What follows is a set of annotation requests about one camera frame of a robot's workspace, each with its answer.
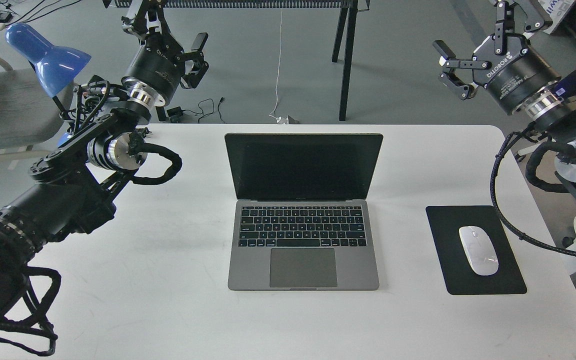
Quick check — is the black mouse pad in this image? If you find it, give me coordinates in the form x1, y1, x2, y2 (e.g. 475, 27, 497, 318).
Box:
425, 205, 527, 296

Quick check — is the blue desk lamp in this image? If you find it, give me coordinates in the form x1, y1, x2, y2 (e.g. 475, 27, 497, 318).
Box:
6, 22, 92, 124

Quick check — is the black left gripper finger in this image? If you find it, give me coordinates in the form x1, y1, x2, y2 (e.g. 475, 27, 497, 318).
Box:
179, 32, 210, 89
121, 0, 169, 42

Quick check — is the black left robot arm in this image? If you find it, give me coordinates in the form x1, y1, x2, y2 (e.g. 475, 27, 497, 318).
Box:
0, 0, 209, 357

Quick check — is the white hanging cable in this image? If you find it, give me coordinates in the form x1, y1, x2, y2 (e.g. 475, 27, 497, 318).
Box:
268, 9, 289, 124

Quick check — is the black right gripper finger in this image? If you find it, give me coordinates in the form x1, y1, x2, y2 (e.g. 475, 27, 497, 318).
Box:
490, 0, 547, 56
432, 39, 492, 101

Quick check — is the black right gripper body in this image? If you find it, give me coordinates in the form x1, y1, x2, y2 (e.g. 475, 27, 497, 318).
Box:
473, 34, 561, 116

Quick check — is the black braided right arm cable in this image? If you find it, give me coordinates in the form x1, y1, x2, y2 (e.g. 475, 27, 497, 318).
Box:
490, 127, 576, 265

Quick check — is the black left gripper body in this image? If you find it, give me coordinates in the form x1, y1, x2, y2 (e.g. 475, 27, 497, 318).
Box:
121, 33, 183, 106

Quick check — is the grey cushioned chair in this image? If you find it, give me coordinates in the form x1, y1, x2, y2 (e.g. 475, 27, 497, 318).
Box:
0, 22, 76, 216

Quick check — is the black power adapter with cable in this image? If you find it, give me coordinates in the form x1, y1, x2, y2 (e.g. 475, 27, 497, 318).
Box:
155, 96, 226, 124

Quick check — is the grey laptop computer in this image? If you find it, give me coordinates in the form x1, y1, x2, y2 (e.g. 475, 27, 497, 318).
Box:
224, 133, 383, 291

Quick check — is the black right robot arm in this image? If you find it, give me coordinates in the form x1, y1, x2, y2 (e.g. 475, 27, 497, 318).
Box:
433, 0, 576, 199

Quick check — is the white cardboard box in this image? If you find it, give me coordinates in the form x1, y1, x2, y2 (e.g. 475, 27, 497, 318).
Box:
538, 0, 576, 35

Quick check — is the white computer mouse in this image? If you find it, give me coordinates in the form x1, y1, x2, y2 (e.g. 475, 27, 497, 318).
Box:
458, 225, 499, 276

